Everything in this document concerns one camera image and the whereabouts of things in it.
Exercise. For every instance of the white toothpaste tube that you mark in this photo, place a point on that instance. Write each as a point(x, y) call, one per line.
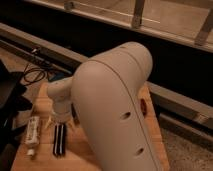
point(32, 135)

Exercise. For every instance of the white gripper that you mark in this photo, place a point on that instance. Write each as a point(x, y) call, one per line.
point(61, 116)

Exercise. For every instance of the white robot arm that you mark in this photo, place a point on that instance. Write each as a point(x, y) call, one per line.
point(103, 94)

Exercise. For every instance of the blue object behind table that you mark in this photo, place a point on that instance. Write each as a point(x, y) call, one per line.
point(56, 77)

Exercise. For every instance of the black chair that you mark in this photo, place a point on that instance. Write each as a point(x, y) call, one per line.
point(11, 103)

